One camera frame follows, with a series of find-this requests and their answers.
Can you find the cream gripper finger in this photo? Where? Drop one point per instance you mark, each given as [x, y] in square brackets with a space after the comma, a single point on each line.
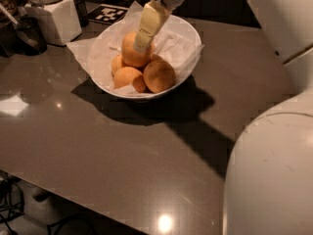
[154, 16]

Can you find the orange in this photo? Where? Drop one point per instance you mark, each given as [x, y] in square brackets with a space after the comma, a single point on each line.
[130, 55]
[117, 63]
[159, 76]
[129, 76]

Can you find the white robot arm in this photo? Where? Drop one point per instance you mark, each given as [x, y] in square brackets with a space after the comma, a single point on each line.
[268, 170]

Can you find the white ceramic bowl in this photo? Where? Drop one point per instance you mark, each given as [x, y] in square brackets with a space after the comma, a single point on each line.
[190, 39]

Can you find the white paper liner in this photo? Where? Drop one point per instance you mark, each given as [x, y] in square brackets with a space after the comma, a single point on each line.
[94, 54]

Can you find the black white marker card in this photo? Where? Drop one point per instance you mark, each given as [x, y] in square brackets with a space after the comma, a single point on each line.
[107, 14]

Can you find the dark cup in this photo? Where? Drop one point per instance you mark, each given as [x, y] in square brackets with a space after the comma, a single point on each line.
[82, 13]

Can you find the white square jar base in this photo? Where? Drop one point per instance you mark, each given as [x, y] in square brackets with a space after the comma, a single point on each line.
[59, 22]

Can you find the dark round pot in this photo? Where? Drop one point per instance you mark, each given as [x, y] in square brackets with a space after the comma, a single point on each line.
[30, 37]

